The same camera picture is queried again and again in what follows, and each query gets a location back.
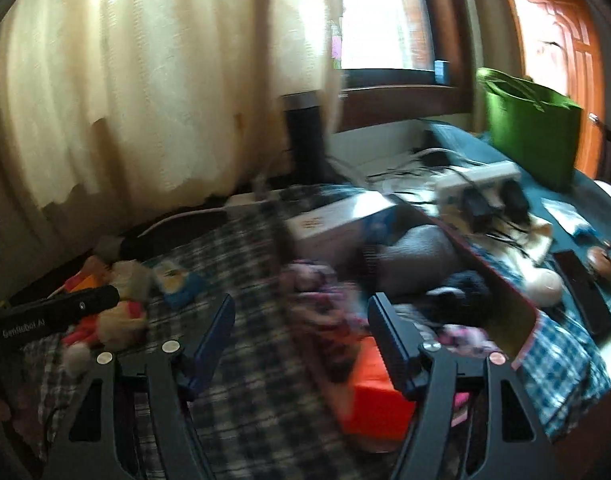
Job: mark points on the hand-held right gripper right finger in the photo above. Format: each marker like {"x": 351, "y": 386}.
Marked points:
{"x": 390, "y": 340}

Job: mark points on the pink leopard fuzzy sock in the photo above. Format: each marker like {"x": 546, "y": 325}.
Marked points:
{"x": 325, "y": 305}
{"x": 465, "y": 340}

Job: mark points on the small brown pouch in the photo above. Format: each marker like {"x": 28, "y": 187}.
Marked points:
{"x": 600, "y": 260}

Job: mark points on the grey cloth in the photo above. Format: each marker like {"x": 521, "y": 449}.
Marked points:
{"x": 420, "y": 250}

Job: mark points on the blue plaid cloth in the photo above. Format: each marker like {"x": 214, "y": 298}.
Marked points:
{"x": 265, "y": 410}

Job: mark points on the white round object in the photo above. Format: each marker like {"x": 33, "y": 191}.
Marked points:
{"x": 545, "y": 287}

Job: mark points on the black thermos bottle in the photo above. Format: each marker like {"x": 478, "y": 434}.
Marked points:
{"x": 305, "y": 145}

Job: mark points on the orange cube box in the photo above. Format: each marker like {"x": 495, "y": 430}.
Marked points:
{"x": 380, "y": 405}

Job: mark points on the pink foam tube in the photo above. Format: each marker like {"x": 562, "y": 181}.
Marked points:
{"x": 83, "y": 332}

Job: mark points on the wooden window frame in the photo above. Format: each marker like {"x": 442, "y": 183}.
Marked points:
{"x": 400, "y": 95}

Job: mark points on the teal cloth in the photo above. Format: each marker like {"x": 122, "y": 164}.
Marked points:
{"x": 535, "y": 195}

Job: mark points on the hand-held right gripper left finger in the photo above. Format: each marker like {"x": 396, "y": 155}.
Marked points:
{"x": 210, "y": 345}

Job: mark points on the black power adapter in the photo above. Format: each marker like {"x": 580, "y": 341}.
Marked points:
{"x": 514, "y": 200}
{"x": 475, "y": 210}

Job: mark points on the white power strip with adapters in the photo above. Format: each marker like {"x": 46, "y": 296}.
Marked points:
{"x": 480, "y": 175}

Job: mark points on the beige towel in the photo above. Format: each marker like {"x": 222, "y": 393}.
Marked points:
{"x": 535, "y": 240}

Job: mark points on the black wallet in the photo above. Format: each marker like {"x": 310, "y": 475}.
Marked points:
{"x": 585, "y": 295}

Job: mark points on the cream lace curtain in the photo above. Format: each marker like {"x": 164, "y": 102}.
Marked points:
{"x": 160, "y": 85}

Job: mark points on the blue and white box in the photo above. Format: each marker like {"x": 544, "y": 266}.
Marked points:
{"x": 330, "y": 230}

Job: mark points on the orange wooden door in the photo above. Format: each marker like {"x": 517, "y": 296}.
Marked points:
{"x": 585, "y": 85}

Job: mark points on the red tin container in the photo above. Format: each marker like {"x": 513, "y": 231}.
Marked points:
{"x": 500, "y": 305}

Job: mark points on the small teal bottle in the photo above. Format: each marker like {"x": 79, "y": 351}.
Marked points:
{"x": 441, "y": 71}

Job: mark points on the blue snack packet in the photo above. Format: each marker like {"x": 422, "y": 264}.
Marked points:
{"x": 183, "y": 290}

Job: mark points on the grey ribbed sock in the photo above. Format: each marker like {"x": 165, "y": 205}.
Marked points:
{"x": 108, "y": 249}

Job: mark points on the cream soft cloth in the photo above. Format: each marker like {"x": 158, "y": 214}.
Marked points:
{"x": 123, "y": 322}

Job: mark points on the green tote bag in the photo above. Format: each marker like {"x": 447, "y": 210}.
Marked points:
{"x": 530, "y": 135}

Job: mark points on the clear plastic packet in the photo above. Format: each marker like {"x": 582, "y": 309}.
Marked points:
{"x": 570, "y": 220}

